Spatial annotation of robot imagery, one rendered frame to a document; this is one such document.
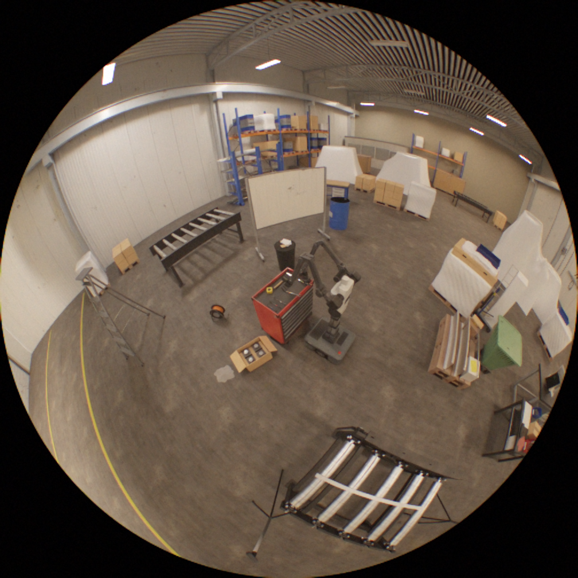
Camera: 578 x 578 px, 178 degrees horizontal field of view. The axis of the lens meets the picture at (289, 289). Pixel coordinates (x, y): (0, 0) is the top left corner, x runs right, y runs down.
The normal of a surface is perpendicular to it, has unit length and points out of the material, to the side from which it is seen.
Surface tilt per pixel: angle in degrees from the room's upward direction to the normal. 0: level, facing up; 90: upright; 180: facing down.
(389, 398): 0
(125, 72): 90
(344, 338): 0
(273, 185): 90
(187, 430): 0
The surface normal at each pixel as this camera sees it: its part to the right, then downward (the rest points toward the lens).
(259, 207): 0.43, 0.64
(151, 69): 0.76, 0.44
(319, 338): -0.07, -0.69
